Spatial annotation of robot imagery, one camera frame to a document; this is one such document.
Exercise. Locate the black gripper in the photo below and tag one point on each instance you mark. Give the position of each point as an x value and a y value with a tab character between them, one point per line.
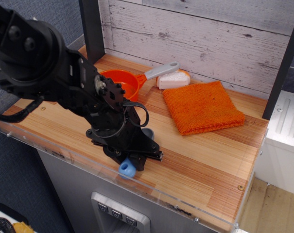
128	140

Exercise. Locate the blue and grey scoop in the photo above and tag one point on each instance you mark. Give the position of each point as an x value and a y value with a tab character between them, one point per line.
126	167

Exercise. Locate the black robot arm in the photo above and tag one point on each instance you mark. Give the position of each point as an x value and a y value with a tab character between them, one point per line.
36	65

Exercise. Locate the orange folded cloth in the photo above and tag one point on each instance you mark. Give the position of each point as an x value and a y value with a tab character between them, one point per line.
202	108

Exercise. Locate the clear acrylic table guard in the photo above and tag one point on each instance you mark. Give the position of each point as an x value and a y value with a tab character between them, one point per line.
199	186

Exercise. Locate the grey toy fridge cabinet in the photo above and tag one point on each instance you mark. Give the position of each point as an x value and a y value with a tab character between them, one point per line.
97	205

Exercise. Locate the white and orange cheese wedge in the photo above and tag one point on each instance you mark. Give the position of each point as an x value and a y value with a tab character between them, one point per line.
179	78

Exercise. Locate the white toy sink unit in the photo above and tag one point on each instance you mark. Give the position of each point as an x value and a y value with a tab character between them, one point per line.
275	162

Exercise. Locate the orange pot with grey handle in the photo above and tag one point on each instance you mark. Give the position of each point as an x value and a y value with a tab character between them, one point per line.
133	83

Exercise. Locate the dark grey left post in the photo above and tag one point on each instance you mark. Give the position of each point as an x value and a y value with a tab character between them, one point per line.
92	28

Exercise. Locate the dark grey post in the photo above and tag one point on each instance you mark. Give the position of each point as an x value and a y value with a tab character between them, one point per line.
280	78
92	28

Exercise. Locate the dark grey right post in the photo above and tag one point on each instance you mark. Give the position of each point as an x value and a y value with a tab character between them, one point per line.
280	78

